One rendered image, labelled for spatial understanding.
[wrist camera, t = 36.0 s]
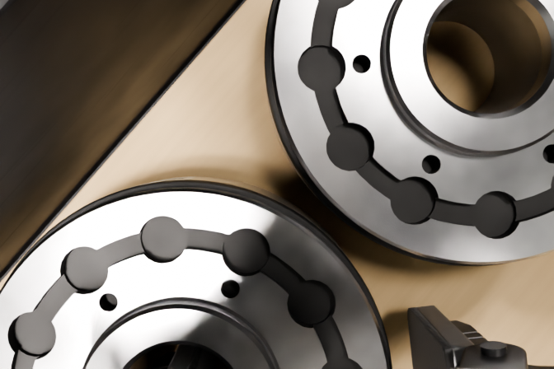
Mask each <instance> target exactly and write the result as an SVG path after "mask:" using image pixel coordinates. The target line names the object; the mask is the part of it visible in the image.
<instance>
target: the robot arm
mask: <svg viewBox="0 0 554 369"><path fill-rule="evenodd" d="M407 320H408V328H409V336H410V344H411V358H412V366H413V369H554V367H549V366H534V365H528V359H527V353H526V351H525V350H524V349H523V348H521V347H519V346H516V345H513V344H510V343H503V342H499V341H488V340H487V339H486V338H483V336H482V335H481V334H480V333H477V331H476V330H475V329H474V328H473V327H472V326H471V325H469V324H466V323H463V322H461V321H458V320H449V319H448V318H447V317H446V316H445V315H444V314H443V313H442V312H441V311H440V310H439V309H438V308H437V307H435V306H434V305H432V306H418V307H411V308H408V311H407ZM151 369H216V366H215V358H214V355H213V354H212V353H210V352H208V351H206V350H204V349H202V348H197V347H195V346H190V345H184V344H179V346H178V348H177V350H176V351H175V352H170V353H165V354H163V355H162V356H160V357H159V358H158V359H156V360H155V361H154V363H153V365H152V366H151Z"/></svg>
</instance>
